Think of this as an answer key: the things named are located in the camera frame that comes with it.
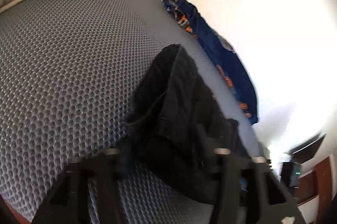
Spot black monitor screen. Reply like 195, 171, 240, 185
287, 132, 326, 164

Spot grey mesh mattress cover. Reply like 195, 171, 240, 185
1, 0, 262, 220

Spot blue patterned fleece blanket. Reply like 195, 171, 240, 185
163, 0, 259, 125

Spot black denim pants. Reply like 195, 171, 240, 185
118, 45, 249, 205

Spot brown wooden door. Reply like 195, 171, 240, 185
295, 156, 336, 223

